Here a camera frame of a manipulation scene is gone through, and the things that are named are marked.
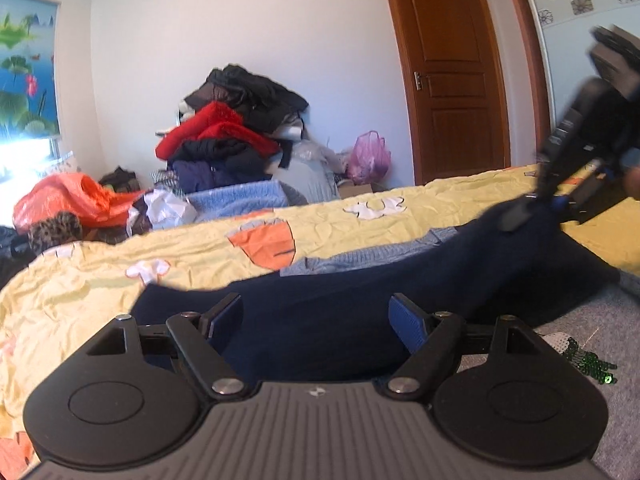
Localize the grey cloth bundle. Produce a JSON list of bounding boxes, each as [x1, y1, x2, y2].
[[269, 139, 342, 207]]

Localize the pink plastic bag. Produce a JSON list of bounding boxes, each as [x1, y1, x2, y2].
[[346, 130, 392, 186]]

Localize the dark brown clothes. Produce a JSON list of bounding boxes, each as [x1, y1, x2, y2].
[[98, 166, 139, 194]]

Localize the window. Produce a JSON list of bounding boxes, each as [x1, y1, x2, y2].
[[0, 134, 62, 177]]

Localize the yellow printed bed sheet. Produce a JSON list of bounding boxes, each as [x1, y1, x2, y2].
[[0, 162, 640, 480]]

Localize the flower-patterned wardrobe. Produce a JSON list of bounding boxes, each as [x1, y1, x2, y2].
[[515, 0, 640, 163]]

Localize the white crumpled plastic bag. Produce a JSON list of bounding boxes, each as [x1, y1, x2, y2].
[[127, 188, 199, 234]]

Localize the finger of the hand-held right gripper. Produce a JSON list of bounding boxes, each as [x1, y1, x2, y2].
[[499, 157, 617, 234], [536, 77, 608, 198]]

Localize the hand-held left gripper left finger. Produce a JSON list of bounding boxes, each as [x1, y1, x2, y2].
[[87, 292, 249, 402]]

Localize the light blue knitted blanket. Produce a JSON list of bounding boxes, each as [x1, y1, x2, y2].
[[186, 179, 292, 224]]

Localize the black padded garment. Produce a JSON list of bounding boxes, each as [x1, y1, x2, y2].
[[171, 138, 262, 173]]

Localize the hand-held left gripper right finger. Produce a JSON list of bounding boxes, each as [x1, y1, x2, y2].
[[386, 293, 547, 403]]

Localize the black jacket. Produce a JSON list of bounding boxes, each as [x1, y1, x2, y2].
[[184, 64, 309, 135]]

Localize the cardboard box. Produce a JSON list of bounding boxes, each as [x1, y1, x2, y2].
[[337, 182, 375, 200]]

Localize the orange plastic bag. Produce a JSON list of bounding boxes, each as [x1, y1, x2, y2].
[[12, 172, 147, 234]]

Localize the brown wooden door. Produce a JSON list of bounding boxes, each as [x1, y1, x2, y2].
[[377, 0, 512, 189]]

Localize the grey and navy sweater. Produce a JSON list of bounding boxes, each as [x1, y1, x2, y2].
[[131, 199, 640, 480]]

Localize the black clothes heap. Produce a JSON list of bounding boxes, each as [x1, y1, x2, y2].
[[0, 225, 39, 283]]

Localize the leopard print fur item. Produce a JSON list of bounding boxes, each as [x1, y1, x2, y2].
[[27, 211, 84, 252]]

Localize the dark purple garment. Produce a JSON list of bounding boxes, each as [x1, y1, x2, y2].
[[171, 157, 275, 194]]

